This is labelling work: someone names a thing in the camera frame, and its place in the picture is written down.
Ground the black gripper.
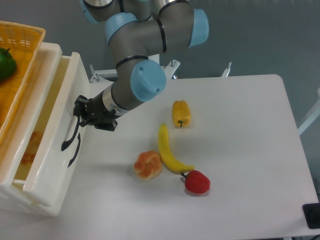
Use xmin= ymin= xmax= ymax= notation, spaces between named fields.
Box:
xmin=73 ymin=91 xmax=118 ymax=131

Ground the white top drawer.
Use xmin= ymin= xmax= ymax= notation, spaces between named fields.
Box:
xmin=12 ymin=51 xmax=91 ymax=207

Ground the white drawer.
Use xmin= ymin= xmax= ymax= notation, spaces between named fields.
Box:
xmin=22 ymin=132 xmax=82 ymax=217
xmin=12 ymin=51 xmax=91 ymax=207

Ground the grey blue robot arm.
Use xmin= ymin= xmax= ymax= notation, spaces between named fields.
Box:
xmin=73 ymin=0 xmax=210 ymax=131

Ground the white lower drawer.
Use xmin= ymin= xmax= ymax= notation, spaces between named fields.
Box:
xmin=22 ymin=132 xmax=82 ymax=217

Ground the white drawer cabinet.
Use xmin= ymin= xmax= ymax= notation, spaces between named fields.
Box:
xmin=0 ymin=42 xmax=62 ymax=216

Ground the round twisted bread roll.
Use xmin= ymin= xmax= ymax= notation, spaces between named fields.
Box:
xmin=133 ymin=150 xmax=163 ymax=181

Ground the green bell pepper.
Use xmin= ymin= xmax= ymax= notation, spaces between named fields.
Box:
xmin=0 ymin=47 xmax=17 ymax=81

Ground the orange plastic basket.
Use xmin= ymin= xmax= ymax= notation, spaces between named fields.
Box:
xmin=0 ymin=20 xmax=46 ymax=142

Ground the yellow bell pepper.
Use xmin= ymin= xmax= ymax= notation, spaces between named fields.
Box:
xmin=171 ymin=100 xmax=191 ymax=128

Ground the yellow banana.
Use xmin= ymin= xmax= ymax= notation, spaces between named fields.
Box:
xmin=157 ymin=123 xmax=195 ymax=174

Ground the red bell pepper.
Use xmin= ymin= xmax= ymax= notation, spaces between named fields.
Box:
xmin=180 ymin=170 xmax=211 ymax=195

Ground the black device at edge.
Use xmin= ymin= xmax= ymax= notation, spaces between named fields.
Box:
xmin=302 ymin=202 xmax=320 ymax=229

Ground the ring shaped bread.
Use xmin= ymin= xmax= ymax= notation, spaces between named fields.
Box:
xmin=20 ymin=131 xmax=43 ymax=165

